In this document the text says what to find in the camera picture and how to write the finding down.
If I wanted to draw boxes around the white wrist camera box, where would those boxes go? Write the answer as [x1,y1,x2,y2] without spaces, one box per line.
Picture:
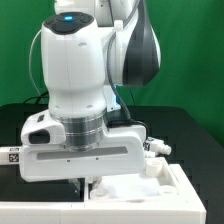
[21,110,66,145]

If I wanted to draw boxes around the grey cable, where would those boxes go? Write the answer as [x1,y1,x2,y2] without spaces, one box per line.
[28,29,51,101]

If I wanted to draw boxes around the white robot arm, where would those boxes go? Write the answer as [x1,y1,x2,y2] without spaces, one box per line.
[19,0,161,182]

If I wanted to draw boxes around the white L-shaped fixture wall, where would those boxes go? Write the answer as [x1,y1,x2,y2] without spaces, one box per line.
[0,163,206,224]

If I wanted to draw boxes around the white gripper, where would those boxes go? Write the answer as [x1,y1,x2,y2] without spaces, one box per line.
[19,125,146,193]

